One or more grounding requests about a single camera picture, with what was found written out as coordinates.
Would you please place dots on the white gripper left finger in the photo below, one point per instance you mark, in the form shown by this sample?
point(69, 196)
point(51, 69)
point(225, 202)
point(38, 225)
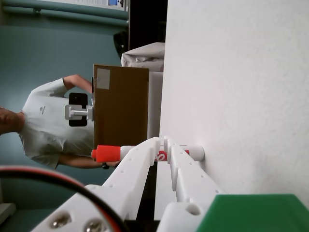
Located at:
point(125, 174)

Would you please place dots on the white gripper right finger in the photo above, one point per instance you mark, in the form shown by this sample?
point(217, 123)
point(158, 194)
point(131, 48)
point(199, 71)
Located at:
point(190, 178)

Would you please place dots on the red Expo marker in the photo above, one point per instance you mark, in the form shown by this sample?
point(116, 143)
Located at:
point(108, 153)

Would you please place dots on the black wristwatch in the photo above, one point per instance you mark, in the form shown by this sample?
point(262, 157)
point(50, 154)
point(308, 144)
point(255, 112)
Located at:
point(105, 165)

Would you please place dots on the brown cardboard box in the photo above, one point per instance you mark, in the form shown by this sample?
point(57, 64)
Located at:
point(120, 108)

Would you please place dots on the green printed plate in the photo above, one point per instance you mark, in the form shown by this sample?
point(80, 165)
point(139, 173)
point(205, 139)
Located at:
point(253, 215)

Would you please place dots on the person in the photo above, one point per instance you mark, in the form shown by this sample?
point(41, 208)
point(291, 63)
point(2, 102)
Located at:
point(43, 125)

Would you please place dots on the white cloth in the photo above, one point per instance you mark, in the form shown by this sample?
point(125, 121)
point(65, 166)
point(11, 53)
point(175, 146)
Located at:
point(144, 55)

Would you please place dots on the black bag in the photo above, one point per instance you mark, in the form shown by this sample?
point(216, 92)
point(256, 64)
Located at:
point(120, 43)

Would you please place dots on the teal curtain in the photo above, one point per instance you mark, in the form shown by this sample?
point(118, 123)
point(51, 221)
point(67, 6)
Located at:
point(72, 14)

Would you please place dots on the window with white frame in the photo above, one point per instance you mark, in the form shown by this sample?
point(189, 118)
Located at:
point(113, 3)

